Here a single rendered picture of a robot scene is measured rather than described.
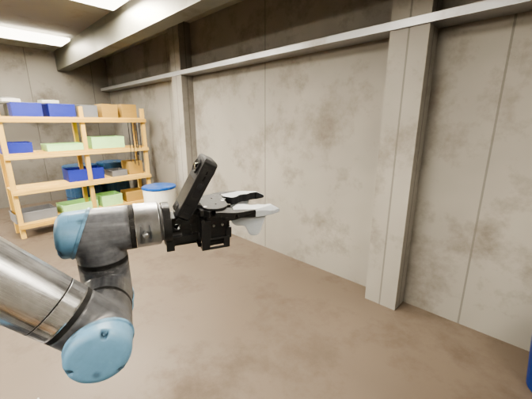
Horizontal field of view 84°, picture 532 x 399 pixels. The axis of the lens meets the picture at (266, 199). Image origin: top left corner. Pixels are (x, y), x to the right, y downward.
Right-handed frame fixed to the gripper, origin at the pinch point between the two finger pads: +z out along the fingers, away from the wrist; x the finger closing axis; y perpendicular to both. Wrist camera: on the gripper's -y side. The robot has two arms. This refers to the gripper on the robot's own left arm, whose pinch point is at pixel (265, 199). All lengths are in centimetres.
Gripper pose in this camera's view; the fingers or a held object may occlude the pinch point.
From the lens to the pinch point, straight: 59.3
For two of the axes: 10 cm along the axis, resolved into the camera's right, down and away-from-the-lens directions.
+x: 4.1, 3.6, -8.4
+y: -0.6, 9.3, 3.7
